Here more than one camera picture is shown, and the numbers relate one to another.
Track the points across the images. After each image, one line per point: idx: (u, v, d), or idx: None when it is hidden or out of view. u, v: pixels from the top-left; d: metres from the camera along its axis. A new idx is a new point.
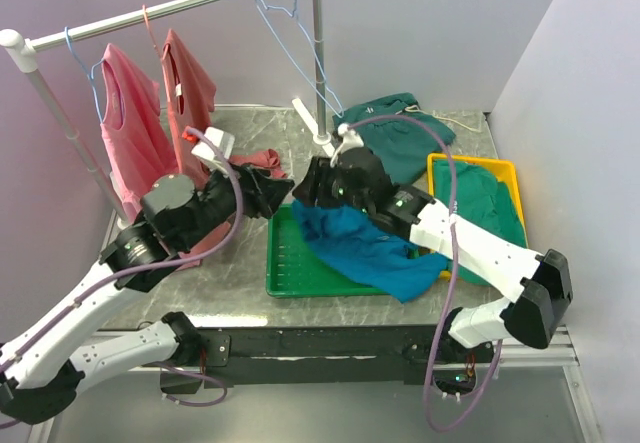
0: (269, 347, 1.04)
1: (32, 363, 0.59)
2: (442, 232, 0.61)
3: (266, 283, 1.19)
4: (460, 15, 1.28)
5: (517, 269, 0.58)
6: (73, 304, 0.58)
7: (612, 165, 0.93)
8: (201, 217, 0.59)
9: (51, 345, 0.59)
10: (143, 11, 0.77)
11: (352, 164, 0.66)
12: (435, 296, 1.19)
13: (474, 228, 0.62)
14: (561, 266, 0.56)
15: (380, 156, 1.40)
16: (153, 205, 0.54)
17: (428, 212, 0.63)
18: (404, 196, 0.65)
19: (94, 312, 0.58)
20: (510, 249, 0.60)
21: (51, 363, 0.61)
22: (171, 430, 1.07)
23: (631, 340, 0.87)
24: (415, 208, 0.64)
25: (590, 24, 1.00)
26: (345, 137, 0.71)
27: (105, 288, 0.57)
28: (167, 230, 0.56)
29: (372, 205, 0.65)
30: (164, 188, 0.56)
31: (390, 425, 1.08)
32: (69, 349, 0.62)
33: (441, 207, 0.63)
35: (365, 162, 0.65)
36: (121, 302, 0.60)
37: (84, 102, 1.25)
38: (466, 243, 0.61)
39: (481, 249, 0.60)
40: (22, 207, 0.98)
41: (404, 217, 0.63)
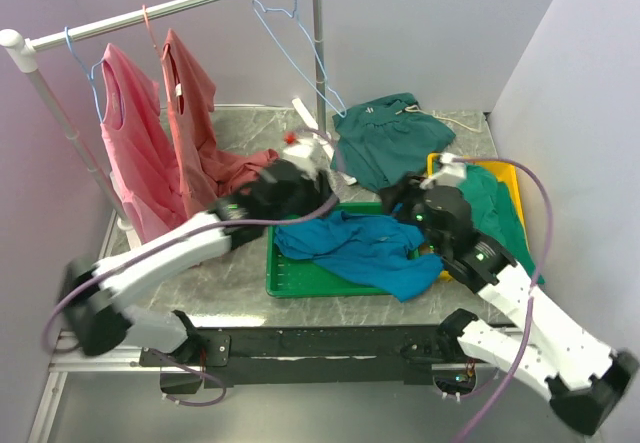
0: (269, 347, 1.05)
1: (134, 277, 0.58)
2: (518, 301, 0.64)
3: (266, 283, 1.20)
4: (460, 14, 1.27)
5: (587, 362, 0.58)
6: (186, 236, 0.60)
7: (612, 164, 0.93)
8: (292, 198, 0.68)
9: (158, 265, 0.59)
10: (143, 11, 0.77)
11: (440, 207, 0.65)
12: (435, 296, 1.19)
13: (556, 308, 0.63)
14: (635, 372, 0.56)
15: (380, 156, 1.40)
16: (267, 178, 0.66)
17: (510, 275, 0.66)
18: (485, 249, 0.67)
19: (199, 250, 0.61)
20: (585, 340, 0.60)
21: (140, 288, 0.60)
22: (171, 430, 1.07)
23: (631, 340, 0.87)
24: (494, 265, 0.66)
25: (591, 23, 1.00)
26: (449, 167, 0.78)
27: (211, 231, 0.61)
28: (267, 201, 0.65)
29: (450, 251, 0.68)
30: (282, 166, 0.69)
31: (391, 425, 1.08)
32: (152, 284, 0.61)
33: (524, 275, 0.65)
35: (455, 207, 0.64)
36: (215, 249, 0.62)
37: (84, 102, 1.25)
38: (541, 319, 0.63)
39: (558, 332, 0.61)
40: (23, 207, 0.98)
41: (483, 274, 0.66)
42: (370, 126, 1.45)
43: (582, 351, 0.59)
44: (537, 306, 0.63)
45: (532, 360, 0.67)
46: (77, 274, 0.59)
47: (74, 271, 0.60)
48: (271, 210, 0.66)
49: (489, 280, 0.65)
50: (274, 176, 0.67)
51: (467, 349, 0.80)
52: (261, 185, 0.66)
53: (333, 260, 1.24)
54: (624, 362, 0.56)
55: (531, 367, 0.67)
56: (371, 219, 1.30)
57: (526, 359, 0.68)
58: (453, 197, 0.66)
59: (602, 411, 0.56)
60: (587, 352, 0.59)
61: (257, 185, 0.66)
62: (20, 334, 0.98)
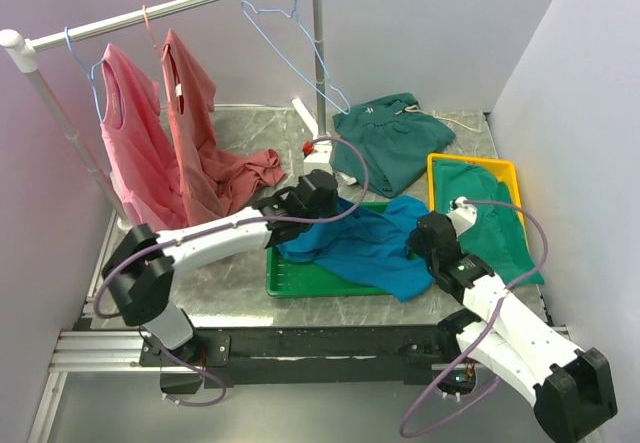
0: (268, 347, 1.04)
1: (189, 253, 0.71)
2: (490, 301, 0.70)
3: (266, 283, 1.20)
4: (460, 14, 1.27)
5: (553, 356, 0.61)
6: (234, 223, 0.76)
7: (612, 164, 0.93)
8: (317, 202, 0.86)
9: (212, 245, 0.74)
10: (143, 11, 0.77)
11: (427, 225, 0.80)
12: (435, 296, 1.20)
13: (523, 309, 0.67)
14: (599, 367, 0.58)
15: (379, 156, 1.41)
16: (308, 186, 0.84)
17: (485, 282, 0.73)
18: (467, 263, 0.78)
19: (242, 237, 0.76)
20: (550, 336, 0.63)
21: (192, 261, 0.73)
22: (170, 431, 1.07)
23: (631, 341, 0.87)
24: (475, 275, 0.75)
25: (591, 24, 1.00)
26: (461, 209, 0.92)
27: (259, 224, 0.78)
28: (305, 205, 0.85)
29: (437, 262, 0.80)
30: (318, 179, 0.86)
31: (391, 425, 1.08)
32: (201, 260, 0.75)
33: (497, 282, 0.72)
35: (439, 226, 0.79)
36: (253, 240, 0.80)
37: (84, 102, 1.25)
38: (510, 318, 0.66)
39: (522, 329, 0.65)
40: (23, 208, 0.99)
41: (461, 280, 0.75)
42: (370, 126, 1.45)
43: (547, 345, 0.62)
44: (505, 306, 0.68)
45: (522, 365, 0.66)
46: (140, 240, 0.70)
47: (135, 237, 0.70)
48: (306, 213, 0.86)
49: (464, 283, 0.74)
50: (314, 185, 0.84)
51: (465, 347, 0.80)
52: (305, 191, 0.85)
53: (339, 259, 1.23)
54: (588, 356, 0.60)
55: (521, 372, 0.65)
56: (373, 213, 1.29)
57: (516, 365, 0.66)
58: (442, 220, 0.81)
59: (568, 399, 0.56)
60: (551, 348, 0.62)
61: (300, 188, 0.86)
62: (20, 334, 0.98)
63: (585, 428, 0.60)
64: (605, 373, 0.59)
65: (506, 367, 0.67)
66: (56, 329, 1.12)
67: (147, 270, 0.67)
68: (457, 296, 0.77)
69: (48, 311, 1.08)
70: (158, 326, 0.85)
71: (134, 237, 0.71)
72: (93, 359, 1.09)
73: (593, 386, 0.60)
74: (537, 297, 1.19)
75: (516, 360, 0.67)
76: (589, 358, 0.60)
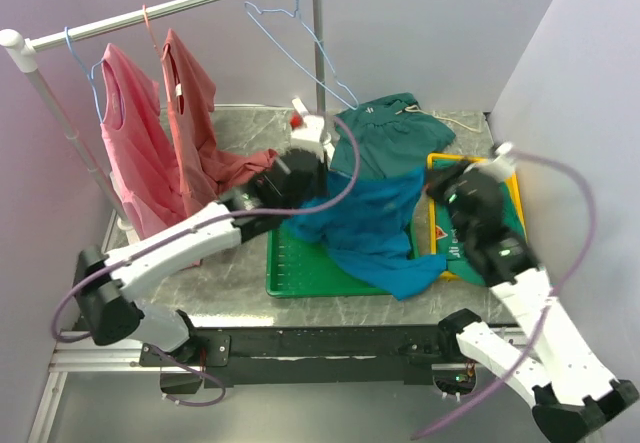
0: (268, 346, 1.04)
1: (141, 271, 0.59)
2: (532, 307, 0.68)
3: (266, 283, 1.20)
4: (460, 14, 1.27)
5: (587, 383, 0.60)
6: (193, 228, 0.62)
7: (612, 164, 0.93)
8: (299, 185, 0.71)
9: (168, 257, 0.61)
10: (143, 11, 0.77)
11: (474, 192, 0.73)
12: (435, 296, 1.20)
13: (566, 326, 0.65)
14: (630, 402, 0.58)
15: (380, 156, 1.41)
16: (282, 169, 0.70)
17: (526, 276, 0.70)
18: (511, 246, 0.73)
19: (206, 242, 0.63)
20: (588, 362, 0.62)
21: (151, 278, 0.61)
22: (170, 430, 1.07)
23: (632, 341, 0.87)
24: (517, 263, 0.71)
25: (591, 24, 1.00)
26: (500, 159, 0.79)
27: (220, 224, 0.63)
28: (283, 191, 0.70)
29: (473, 240, 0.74)
30: (295, 160, 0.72)
31: (391, 425, 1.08)
32: (165, 274, 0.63)
33: (542, 280, 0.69)
35: (488, 195, 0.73)
36: (227, 240, 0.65)
37: (84, 102, 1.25)
38: (552, 334, 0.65)
39: (561, 349, 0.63)
40: (23, 208, 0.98)
41: (502, 268, 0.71)
42: (370, 126, 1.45)
43: (585, 371, 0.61)
44: (549, 320, 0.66)
45: (524, 366, 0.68)
46: (89, 264, 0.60)
47: (85, 260, 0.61)
48: (283, 201, 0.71)
49: (505, 275, 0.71)
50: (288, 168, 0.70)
51: (464, 347, 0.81)
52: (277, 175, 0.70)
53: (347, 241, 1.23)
54: (622, 390, 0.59)
55: (521, 372, 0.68)
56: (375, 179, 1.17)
57: (517, 365, 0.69)
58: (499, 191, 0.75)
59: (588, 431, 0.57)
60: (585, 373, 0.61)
61: (271, 173, 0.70)
62: (20, 334, 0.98)
63: None
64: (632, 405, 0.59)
65: (506, 368, 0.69)
66: (56, 329, 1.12)
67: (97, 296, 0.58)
68: (487, 279, 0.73)
69: (48, 310, 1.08)
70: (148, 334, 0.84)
71: (86, 260, 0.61)
72: (93, 359, 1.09)
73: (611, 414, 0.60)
74: None
75: (517, 359, 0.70)
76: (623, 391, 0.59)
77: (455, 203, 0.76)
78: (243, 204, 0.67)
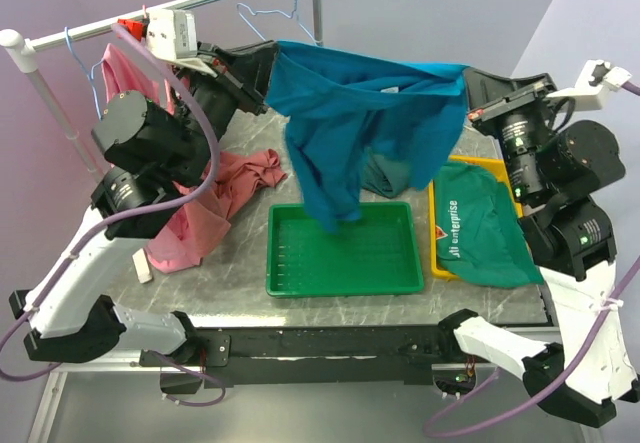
0: (268, 347, 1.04)
1: (49, 315, 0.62)
2: (589, 307, 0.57)
3: (266, 283, 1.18)
4: (460, 14, 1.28)
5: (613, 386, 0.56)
6: (70, 256, 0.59)
7: None
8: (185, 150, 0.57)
9: (61, 298, 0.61)
10: (143, 11, 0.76)
11: (585, 160, 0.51)
12: (435, 297, 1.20)
13: (615, 330, 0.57)
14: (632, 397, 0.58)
15: None
16: (101, 140, 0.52)
17: (594, 272, 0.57)
18: (591, 232, 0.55)
19: (91, 263, 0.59)
20: (622, 365, 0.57)
21: (73, 312, 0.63)
22: (170, 430, 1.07)
23: None
24: (590, 251, 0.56)
25: (591, 25, 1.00)
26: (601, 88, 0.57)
27: (96, 238, 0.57)
28: (142, 167, 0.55)
29: (547, 217, 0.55)
30: (117, 113, 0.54)
31: (391, 425, 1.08)
32: (86, 302, 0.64)
33: (610, 276, 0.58)
35: (599, 164, 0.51)
36: (124, 247, 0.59)
37: (84, 102, 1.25)
38: (600, 333, 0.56)
39: (604, 349, 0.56)
40: (23, 207, 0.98)
41: (575, 261, 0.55)
42: None
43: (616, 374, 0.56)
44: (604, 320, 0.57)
45: (513, 345, 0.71)
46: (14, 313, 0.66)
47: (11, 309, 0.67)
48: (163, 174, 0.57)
49: (574, 269, 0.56)
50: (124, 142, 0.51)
51: (462, 343, 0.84)
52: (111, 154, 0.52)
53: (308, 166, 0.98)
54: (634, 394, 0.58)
55: (511, 350, 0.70)
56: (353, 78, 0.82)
57: (507, 345, 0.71)
58: (606, 151, 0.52)
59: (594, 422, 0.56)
60: (614, 376, 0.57)
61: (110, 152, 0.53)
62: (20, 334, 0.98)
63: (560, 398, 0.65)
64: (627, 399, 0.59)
65: (504, 351, 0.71)
66: None
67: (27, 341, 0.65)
68: (548, 259, 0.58)
69: None
70: (140, 342, 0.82)
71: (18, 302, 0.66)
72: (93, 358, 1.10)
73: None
74: (537, 297, 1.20)
75: (508, 342, 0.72)
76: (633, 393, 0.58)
77: (533, 154, 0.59)
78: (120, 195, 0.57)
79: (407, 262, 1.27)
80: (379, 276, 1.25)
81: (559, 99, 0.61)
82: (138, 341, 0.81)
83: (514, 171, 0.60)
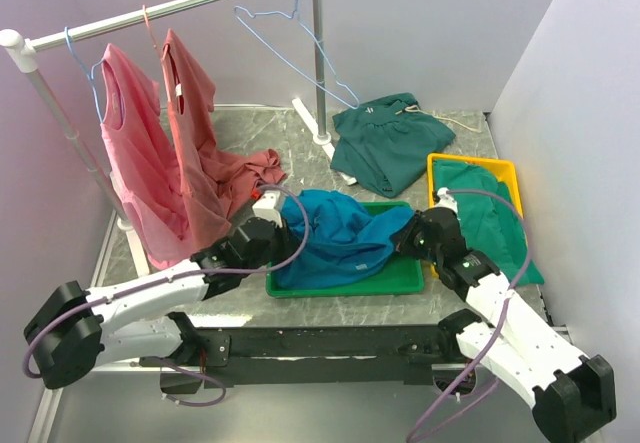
0: (268, 346, 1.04)
1: (120, 311, 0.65)
2: (494, 302, 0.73)
3: (266, 284, 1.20)
4: (460, 13, 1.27)
5: (557, 360, 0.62)
6: (171, 277, 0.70)
7: (611, 163, 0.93)
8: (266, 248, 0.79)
9: (140, 302, 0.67)
10: (143, 11, 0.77)
11: (432, 219, 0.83)
12: (435, 297, 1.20)
13: (529, 313, 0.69)
14: (604, 374, 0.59)
15: (379, 157, 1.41)
16: (242, 234, 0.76)
17: (488, 280, 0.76)
18: (471, 260, 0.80)
19: (181, 292, 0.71)
20: (556, 341, 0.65)
21: (123, 320, 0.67)
22: (170, 430, 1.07)
23: (631, 340, 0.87)
24: (478, 272, 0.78)
25: (591, 24, 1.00)
26: (443, 199, 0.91)
27: (195, 277, 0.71)
28: (245, 255, 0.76)
29: (441, 259, 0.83)
30: (255, 225, 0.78)
31: (391, 424, 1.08)
32: (133, 319, 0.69)
33: (503, 281, 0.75)
35: (444, 221, 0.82)
36: (191, 295, 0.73)
37: (84, 102, 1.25)
38: (513, 319, 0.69)
39: (528, 334, 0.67)
40: (23, 208, 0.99)
41: (466, 278, 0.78)
42: (370, 126, 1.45)
43: (553, 350, 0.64)
44: (510, 308, 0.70)
45: (522, 367, 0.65)
46: (72, 297, 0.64)
47: (65, 295, 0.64)
48: (245, 262, 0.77)
49: (469, 282, 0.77)
50: (249, 235, 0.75)
51: (464, 348, 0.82)
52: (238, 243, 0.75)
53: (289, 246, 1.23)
54: (593, 363, 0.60)
55: (521, 373, 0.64)
56: (350, 199, 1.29)
57: (515, 366, 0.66)
58: (448, 214, 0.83)
59: (569, 407, 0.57)
60: (556, 353, 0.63)
61: (235, 241, 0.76)
62: (20, 334, 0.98)
63: (584, 430, 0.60)
64: (609, 381, 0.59)
65: (505, 368, 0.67)
66: None
67: (76, 329, 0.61)
68: (460, 292, 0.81)
69: None
70: (132, 351, 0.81)
71: (64, 296, 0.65)
72: None
73: (596, 391, 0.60)
74: (537, 297, 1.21)
75: (516, 362, 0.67)
76: (594, 365, 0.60)
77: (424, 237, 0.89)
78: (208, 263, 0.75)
79: (406, 262, 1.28)
80: (378, 276, 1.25)
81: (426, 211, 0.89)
82: (128, 352, 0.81)
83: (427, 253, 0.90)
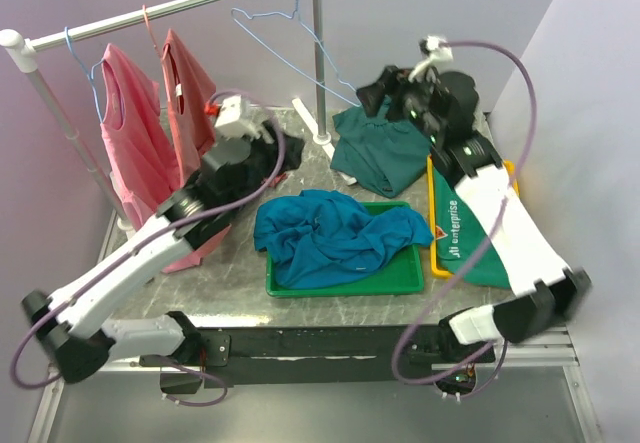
0: (268, 346, 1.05)
1: (85, 309, 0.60)
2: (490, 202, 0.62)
3: (266, 283, 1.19)
4: (459, 14, 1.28)
5: (538, 270, 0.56)
6: (132, 251, 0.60)
7: (611, 163, 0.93)
8: (254, 174, 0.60)
9: (109, 290, 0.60)
10: (143, 11, 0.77)
11: (448, 89, 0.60)
12: (435, 297, 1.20)
13: (525, 218, 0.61)
14: (580, 288, 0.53)
15: (379, 156, 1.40)
16: (211, 162, 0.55)
17: (487, 174, 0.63)
18: (475, 147, 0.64)
19: (150, 262, 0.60)
20: (545, 250, 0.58)
21: (103, 310, 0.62)
22: (170, 430, 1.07)
23: (632, 340, 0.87)
24: (480, 162, 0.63)
25: (591, 24, 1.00)
26: (434, 53, 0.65)
27: (163, 237, 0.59)
28: (224, 188, 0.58)
29: (441, 140, 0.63)
30: (223, 146, 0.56)
31: (391, 424, 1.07)
32: (119, 300, 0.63)
33: (503, 176, 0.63)
35: (463, 95, 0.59)
36: (176, 255, 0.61)
37: (84, 102, 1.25)
38: (507, 223, 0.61)
39: (517, 238, 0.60)
40: (23, 207, 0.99)
41: (464, 167, 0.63)
42: (370, 126, 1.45)
43: (537, 259, 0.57)
44: (506, 210, 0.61)
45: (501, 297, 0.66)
46: (36, 309, 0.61)
47: (32, 305, 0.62)
48: (226, 197, 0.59)
49: (466, 173, 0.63)
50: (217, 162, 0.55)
51: (460, 333, 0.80)
52: (206, 174, 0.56)
53: (290, 248, 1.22)
54: (574, 277, 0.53)
55: None
56: (351, 199, 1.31)
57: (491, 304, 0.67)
58: (468, 86, 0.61)
59: (537, 314, 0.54)
60: (540, 261, 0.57)
61: (205, 172, 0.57)
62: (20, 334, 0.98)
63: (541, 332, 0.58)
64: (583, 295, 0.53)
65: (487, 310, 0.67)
66: None
67: (49, 336, 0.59)
68: (450, 178, 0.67)
69: None
70: (141, 344, 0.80)
71: (34, 305, 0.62)
72: None
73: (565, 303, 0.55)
74: None
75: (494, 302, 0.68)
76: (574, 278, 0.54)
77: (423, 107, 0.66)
78: (186, 210, 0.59)
79: (407, 264, 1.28)
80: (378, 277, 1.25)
81: (419, 73, 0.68)
82: (135, 345, 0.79)
83: (421, 125, 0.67)
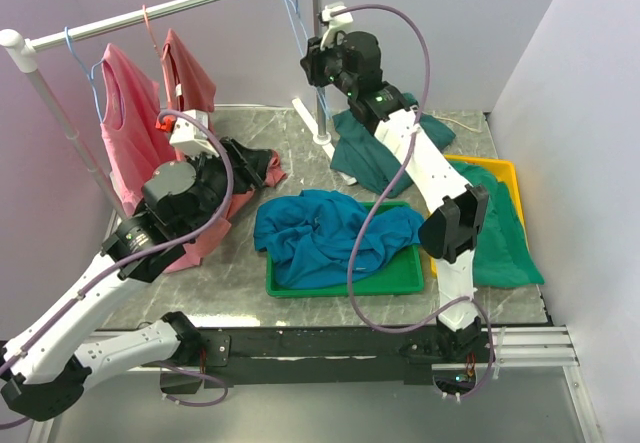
0: (269, 347, 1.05)
1: (39, 357, 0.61)
2: (401, 136, 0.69)
3: (266, 283, 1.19)
4: (459, 14, 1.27)
5: (445, 189, 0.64)
6: (78, 296, 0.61)
7: (611, 163, 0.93)
8: (203, 201, 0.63)
9: (58, 339, 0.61)
10: (143, 11, 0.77)
11: (353, 46, 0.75)
12: (434, 297, 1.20)
13: (431, 147, 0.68)
14: (481, 200, 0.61)
15: (376, 153, 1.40)
16: (155, 193, 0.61)
17: (398, 114, 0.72)
18: (385, 95, 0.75)
19: (97, 304, 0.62)
20: (450, 172, 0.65)
21: (58, 357, 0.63)
22: (170, 430, 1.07)
23: (632, 340, 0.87)
24: (390, 108, 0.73)
25: (592, 24, 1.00)
26: (332, 23, 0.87)
27: (109, 279, 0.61)
28: (170, 217, 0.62)
29: (355, 89, 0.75)
30: (166, 177, 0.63)
31: (391, 425, 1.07)
32: (74, 345, 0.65)
33: (411, 115, 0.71)
35: (366, 49, 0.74)
36: (125, 292, 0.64)
37: (83, 102, 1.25)
38: (416, 154, 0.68)
39: (426, 164, 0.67)
40: (23, 208, 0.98)
41: (376, 112, 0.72)
42: None
43: (445, 180, 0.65)
44: (415, 143, 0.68)
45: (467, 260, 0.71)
46: None
47: None
48: (173, 226, 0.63)
49: (379, 116, 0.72)
50: (160, 192, 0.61)
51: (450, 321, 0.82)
52: (150, 204, 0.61)
53: (290, 248, 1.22)
54: (474, 191, 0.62)
55: None
56: (351, 199, 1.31)
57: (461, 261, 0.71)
58: (370, 42, 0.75)
59: (449, 226, 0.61)
60: (446, 184, 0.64)
61: (149, 203, 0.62)
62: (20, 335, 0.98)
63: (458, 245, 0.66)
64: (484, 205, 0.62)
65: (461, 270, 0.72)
66: None
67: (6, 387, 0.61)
68: (369, 126, 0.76)
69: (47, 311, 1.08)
70: (122, 366, 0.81)
71: None
72: None
73: (470, 213, 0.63)
74: (537, 298, 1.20)
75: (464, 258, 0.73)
76: (475, 192, 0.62)
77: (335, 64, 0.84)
78: (135, 242, 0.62)
79: (406, 264, 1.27)
80: (378, 277, 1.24)
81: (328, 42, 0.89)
82: (115, 369, 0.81)
83: (336, 82, 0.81)
